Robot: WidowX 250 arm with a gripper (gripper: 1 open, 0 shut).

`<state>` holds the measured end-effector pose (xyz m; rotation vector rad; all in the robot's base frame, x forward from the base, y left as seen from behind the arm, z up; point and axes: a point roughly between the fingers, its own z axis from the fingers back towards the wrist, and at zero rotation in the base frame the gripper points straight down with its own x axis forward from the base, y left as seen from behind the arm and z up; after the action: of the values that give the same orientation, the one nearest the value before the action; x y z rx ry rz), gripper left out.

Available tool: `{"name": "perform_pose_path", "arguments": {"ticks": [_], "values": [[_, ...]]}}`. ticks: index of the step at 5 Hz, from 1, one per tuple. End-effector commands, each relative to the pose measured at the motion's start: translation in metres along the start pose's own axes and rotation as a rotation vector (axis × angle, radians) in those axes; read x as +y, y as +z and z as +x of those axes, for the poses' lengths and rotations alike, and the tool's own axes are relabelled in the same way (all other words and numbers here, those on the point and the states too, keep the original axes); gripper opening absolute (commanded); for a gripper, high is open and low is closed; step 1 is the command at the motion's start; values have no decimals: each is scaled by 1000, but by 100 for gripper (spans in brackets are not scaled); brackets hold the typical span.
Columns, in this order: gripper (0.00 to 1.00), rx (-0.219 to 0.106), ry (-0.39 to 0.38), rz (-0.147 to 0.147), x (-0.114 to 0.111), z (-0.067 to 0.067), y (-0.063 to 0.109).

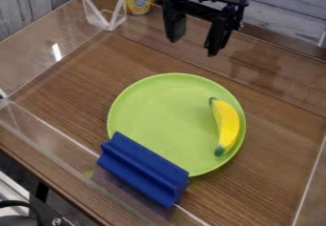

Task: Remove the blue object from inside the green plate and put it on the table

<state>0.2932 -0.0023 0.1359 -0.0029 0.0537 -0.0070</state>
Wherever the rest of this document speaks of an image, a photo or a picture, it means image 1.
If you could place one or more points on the clear acrylic front wall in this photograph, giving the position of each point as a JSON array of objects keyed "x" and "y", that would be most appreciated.
[{"x": 65, "y": 164}]

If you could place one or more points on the blue plastic block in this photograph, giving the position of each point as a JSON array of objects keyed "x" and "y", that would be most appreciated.
[{"x": 145, "y": 170}]

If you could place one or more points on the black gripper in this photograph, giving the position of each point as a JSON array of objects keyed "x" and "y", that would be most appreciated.
[{"x": 221, "y": 28}]

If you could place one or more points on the yellow toy banana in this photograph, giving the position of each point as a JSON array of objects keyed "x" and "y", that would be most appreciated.
[{"x": 228, "y": 124}]

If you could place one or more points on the green plate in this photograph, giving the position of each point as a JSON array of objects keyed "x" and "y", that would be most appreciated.
[{"x": 162, "y": 111}]

